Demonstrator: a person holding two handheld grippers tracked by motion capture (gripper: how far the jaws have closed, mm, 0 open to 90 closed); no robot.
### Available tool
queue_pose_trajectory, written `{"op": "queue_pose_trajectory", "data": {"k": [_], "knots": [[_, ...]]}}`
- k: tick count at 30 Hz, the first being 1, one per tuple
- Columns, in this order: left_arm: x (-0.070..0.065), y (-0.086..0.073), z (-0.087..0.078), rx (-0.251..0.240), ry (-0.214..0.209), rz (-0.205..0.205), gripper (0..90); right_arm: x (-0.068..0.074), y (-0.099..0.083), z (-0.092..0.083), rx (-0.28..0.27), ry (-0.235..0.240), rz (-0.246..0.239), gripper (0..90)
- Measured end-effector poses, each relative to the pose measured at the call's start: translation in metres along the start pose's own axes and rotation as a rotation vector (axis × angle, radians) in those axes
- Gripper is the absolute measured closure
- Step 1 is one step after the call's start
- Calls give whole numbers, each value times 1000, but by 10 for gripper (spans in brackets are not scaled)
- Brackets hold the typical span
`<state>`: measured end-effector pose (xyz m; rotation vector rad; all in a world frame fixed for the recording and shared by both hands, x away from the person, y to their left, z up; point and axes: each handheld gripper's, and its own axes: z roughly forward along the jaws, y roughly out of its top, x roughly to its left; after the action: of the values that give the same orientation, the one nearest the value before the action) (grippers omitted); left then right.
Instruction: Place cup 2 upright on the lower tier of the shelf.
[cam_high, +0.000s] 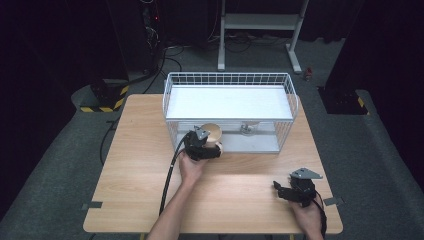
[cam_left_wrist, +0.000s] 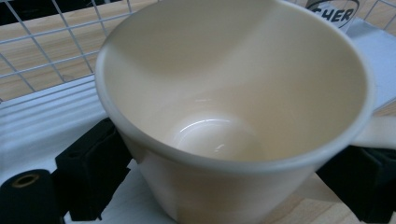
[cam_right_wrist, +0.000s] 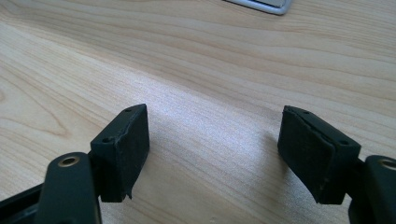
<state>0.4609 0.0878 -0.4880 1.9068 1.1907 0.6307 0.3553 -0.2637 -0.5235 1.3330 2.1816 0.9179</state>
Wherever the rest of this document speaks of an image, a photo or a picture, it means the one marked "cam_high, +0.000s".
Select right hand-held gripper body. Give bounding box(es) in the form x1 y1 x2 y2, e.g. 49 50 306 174
287 167 324 208

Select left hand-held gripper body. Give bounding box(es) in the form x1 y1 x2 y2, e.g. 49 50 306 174
182 125 214 162

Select beige cup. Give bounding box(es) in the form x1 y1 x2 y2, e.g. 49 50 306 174
200 122 224 152

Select white wire rack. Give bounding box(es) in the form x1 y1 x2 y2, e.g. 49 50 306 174
162 72 300 155

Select person's left hand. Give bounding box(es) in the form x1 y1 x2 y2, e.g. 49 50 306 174
177 149 210 188

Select person's right hand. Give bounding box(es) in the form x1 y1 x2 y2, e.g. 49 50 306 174
288 196 324 237

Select grey tape piece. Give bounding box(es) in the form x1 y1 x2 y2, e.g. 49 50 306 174
81 201 104 211
322 196 345 207

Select clear glass cup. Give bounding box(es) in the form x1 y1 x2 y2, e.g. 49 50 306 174
239 121 260 137

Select black base with yellow stripes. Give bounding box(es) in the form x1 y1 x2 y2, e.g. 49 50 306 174
79 79 130 114
317 86 371 116

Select dark equipment stand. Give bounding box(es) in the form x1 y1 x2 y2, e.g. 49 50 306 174
139 0 165 75

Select white metal stand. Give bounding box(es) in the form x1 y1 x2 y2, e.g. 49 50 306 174
217 0 310 75

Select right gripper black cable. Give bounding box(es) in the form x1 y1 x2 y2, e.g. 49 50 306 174
312 190 329 240

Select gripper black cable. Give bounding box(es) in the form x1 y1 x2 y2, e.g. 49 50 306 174
312 190 329 240
158 135 188 216

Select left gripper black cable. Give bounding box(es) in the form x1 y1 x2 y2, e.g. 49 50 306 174
158 135 188 216

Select thin black floor cable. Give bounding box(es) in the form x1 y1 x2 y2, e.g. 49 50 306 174
99 117 122 167

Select bundle of floor cables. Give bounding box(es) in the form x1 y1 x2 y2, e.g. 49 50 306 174
206 31 293 55

